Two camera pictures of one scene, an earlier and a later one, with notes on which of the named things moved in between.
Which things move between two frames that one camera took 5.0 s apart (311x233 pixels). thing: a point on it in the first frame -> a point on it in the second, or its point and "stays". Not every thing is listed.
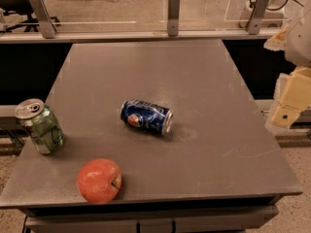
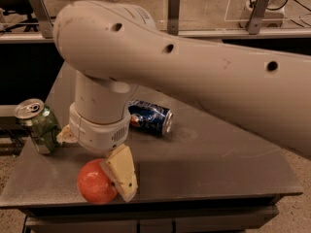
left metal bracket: (46, 22) stays
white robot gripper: (299, 44) -> (98, 134)
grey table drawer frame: (243, 215) stays
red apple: (99, 181) stays
